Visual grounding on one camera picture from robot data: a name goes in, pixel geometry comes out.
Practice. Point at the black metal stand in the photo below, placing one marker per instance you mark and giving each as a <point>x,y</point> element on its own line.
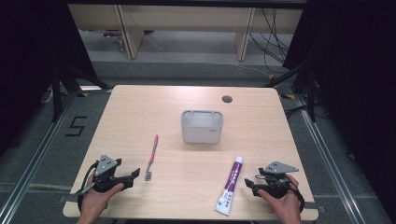
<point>311,93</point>
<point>56,93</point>

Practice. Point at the grey toothbrush holder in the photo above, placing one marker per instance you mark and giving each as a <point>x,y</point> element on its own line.
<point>202,130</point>

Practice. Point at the beige wooden desk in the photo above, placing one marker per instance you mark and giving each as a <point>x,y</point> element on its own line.
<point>186,17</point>

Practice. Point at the round table grommet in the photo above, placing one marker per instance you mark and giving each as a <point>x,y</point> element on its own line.
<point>227,99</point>

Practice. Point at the metal floor rail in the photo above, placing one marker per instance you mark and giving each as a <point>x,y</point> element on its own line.
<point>34,158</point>
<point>330,161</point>

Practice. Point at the pink toothbrush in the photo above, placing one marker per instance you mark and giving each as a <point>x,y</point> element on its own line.
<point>152,155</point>

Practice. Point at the person's left hand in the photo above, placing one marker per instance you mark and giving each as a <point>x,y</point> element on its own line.
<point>96,199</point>

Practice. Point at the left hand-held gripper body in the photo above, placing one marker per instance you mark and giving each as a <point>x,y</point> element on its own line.
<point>105,166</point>

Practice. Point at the purple and white toothpaste tube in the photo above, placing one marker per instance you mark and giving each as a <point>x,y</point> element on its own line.
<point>232,183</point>

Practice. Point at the person's right hand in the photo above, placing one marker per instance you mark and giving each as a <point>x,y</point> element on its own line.
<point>285,207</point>

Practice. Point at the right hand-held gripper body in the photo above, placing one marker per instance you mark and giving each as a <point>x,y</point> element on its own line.
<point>277,179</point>

